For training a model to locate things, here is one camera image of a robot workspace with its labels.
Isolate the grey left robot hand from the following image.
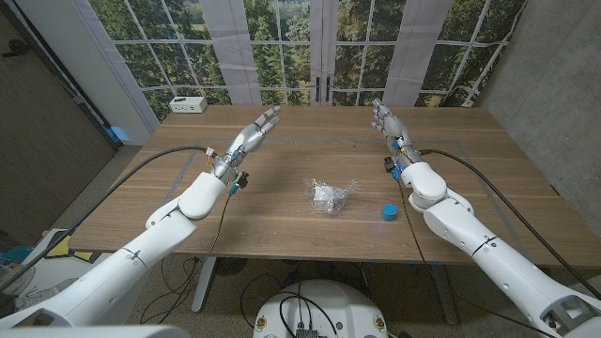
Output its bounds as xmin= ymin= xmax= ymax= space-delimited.
xmin=223 ymin=104 xmax=283 ymax=163

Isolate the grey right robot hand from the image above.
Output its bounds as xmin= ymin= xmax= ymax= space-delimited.
xmin=370 ymin=97 xmax=415 ymax=154

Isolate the clear plastic wrap sheet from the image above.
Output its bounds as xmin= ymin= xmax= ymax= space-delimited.
xmin=302 ymin=177 xmax=362 ymax=216

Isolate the small white box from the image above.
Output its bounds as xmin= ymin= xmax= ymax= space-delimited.
xmin=313 ymin=185 xmax=336 ymax=212

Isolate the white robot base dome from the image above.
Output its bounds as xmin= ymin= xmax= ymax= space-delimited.
xmin=253 ymin=278 xmax=391 ymax=338

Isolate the white power strip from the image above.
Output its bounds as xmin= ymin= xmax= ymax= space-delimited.
xmin=168 ymin=95 xmax=209 ymax=115

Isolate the printed window backdrop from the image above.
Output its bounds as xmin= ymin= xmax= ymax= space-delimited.
xmin=86 ymin=0 xmax=528 ymax=124

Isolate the white table leg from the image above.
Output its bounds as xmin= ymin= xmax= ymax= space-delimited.
xmin=191 ymin=255 xmax=219 ymax=314

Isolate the grey table leg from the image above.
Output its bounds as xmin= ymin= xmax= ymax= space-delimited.
xmin=428 ymin=264 xmax=460 ymax=326

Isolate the dark wooden door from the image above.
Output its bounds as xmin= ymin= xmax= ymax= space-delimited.
xmin=0 ymin=8 xmax=119 ymax=238

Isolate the white mat with yellow patch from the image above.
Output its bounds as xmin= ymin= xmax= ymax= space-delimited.
xmin=21 ymin=227 xmax=121 ymax=301

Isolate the white robot chest edge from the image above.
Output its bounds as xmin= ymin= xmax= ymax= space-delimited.
xmin=0 ymin=324 xmax=190 ymax=338

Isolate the grey sneaker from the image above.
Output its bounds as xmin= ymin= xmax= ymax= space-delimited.
xmin=0 ymin=262 xmax=37 ymax=296
xmin=13 ymin=277 xmax=79 ymax=311

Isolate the thin braided right arm cable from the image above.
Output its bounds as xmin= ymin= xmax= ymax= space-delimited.
xmin=396 ymin=180 xmax=429 ymax=267

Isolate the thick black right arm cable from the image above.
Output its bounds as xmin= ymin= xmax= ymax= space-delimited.
xmin=420 ymin=148 xmax=601 ymax=301

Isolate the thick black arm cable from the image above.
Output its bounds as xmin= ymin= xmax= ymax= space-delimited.
xmin=420 ymin=148 xmax=601 ymax=301
xmin=0 ymin=146 xmax=210 ymax=292

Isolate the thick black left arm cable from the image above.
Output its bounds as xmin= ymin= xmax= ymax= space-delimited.
xmin=0 ymin=146 xmax=210 ymax=292

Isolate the black floor cable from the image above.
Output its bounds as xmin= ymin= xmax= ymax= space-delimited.
xmin=239 ymin=273 xmax=285 ymax=326

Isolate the black door handle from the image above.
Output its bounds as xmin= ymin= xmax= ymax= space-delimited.
xmin=1 ymin=38 xmax=33 ymax=59

